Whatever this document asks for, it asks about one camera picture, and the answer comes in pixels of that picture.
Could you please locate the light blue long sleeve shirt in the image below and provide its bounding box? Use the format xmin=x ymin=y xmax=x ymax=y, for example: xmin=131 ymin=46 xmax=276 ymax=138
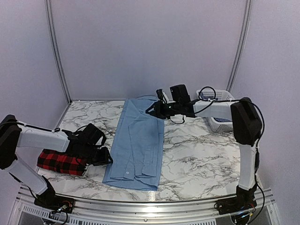
xmin=103 ymin=96 xmax=165 ymax=191

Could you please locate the aluminium wall post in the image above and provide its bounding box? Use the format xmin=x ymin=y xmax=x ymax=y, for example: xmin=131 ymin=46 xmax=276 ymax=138
xmin=226 ymin=0 xmax=253 ymax=92
xmin=45 ymin=0 xmax=72 ymax=105

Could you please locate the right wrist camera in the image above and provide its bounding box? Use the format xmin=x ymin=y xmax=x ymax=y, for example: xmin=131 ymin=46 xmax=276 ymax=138
xmin=156 ymin=89 xmax=170 ymax=104

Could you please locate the red black plaid shirt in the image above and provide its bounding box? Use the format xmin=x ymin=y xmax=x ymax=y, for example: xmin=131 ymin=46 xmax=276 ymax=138
xmin=37 ymin=149 xmax=88 ymax=176

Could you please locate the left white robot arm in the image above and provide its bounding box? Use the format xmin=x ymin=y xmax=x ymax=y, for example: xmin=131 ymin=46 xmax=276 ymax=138
xmin=0 ymin=114 xmax=113 ymax=209

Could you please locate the right aluminium wall post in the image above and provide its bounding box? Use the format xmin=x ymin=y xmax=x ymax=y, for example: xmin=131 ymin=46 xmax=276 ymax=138
xmin=226 ymin=0 xmax=253 ymax=92

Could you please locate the aluminium front frame rail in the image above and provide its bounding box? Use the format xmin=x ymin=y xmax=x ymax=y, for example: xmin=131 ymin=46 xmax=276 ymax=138
xmin=14 ymin=195 xmax=277 ymax=225

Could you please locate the blue patterned shirt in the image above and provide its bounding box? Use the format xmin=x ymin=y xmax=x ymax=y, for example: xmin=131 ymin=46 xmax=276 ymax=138
xmin=200 ymin=89 xmax=233 ymax=123

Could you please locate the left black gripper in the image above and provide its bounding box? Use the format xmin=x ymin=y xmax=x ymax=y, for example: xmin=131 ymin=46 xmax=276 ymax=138
xmin=82 ymin=142 xmax=113 ymax=166

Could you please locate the white plastic basket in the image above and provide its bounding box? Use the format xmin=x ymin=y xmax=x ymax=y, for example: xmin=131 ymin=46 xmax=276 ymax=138
xmin=196 ymin=88 xmax=235 ymax=132

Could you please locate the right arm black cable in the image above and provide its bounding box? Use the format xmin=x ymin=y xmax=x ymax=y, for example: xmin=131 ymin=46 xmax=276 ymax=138
xmin=198 ymin=86 xmax=267 ymax=146

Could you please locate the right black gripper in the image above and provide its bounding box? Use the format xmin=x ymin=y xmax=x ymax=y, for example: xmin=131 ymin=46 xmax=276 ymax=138
xmin=145 ymin=101 xmax=180 ymax=120

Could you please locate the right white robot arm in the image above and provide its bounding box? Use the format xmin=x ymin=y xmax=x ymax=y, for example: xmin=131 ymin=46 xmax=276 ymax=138
xmin=145 ymin=84 xmax=265 ymax=210

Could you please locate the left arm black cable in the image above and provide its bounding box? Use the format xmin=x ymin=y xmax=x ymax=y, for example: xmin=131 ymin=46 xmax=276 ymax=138
xmin=0 ymin=119 xmax=61 ymax=133

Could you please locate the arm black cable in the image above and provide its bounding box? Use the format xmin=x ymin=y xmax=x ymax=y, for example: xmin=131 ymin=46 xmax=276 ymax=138
xmin=0 ymin=119 xmax=61 ymax=133
xmin=198 ymin=86 xmax=267 ymax=146

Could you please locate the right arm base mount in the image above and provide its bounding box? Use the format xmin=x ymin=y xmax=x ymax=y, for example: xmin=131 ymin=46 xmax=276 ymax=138
xmin=214 ymin=197 xmax=257 ymax=215

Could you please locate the left aluminium wall post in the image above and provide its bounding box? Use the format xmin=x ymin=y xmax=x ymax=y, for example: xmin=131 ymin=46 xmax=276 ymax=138
xmin=45 ymin=0 xmax=72 ymax=105

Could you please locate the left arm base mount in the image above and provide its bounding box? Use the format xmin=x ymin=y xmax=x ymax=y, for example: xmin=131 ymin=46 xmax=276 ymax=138
xmin=34 ymin=195 xmax=75 ymax=214

